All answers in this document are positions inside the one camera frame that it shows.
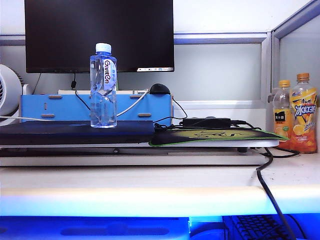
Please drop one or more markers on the clear mineral water bottle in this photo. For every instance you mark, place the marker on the clear mineral water bottle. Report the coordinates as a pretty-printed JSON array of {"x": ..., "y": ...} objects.
[{"x": 103, "y": 100}]

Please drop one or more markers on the black laptop power adapter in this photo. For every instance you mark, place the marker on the black laptop power adapter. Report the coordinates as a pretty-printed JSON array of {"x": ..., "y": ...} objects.
[{"x": 207, "y": 122}]

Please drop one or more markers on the small orange juice bottle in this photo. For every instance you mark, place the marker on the small orange juice bottle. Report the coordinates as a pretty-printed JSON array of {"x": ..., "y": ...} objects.
[{"x": 281, "y": 117}]

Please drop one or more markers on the iced tea bottle orange label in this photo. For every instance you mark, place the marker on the iced tea bottle orange label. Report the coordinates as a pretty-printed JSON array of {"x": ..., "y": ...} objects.
[{"x": 303, "y": 125}]

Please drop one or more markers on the black computer mouse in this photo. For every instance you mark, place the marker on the black computer mouse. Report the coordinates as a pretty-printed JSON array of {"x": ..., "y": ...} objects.
[{"x": 160, "y": 89}]

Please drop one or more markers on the white desk riser base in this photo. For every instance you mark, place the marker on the white desk riser base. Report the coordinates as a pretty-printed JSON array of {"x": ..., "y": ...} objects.
[{"x": 125, "y": 160}]

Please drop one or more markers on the black green-edged mouse pad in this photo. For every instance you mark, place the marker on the black green-edged mouse pad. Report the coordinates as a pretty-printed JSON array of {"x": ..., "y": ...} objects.
[{"x": 225, "y": 136}]

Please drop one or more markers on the dark blue flat pad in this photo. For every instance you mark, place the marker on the dark blue flat pad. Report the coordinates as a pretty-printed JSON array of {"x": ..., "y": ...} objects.
[{"x": 75, "y": 132}]

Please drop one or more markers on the white desk riser platform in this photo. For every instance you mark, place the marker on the white desk riser platform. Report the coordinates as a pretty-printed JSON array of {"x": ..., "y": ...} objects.
[{"x": 250, "y": 144}]

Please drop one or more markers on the blue monitor stand box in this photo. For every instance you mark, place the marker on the blue monitor stand box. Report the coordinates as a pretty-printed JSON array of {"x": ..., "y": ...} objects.
[{"x": 67, "y": 107}]

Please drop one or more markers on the black computer monitor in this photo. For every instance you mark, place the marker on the black computer monitor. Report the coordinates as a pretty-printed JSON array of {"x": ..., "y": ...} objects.
[{"x": 100, "y": 32}]

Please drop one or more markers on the black keyboard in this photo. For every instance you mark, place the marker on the black keyboard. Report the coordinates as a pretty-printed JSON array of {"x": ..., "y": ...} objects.
[{"x": 257, "y": 227}]

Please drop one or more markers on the white desk fan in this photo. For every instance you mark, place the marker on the white desk fan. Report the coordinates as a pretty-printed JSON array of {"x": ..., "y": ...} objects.
[{"x": 8, "y": 100}]

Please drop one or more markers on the grey aluminium partition frame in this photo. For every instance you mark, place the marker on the grey aluminium partition frame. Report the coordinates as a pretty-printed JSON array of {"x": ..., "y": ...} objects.
[{"x": 220, "y": 38}]

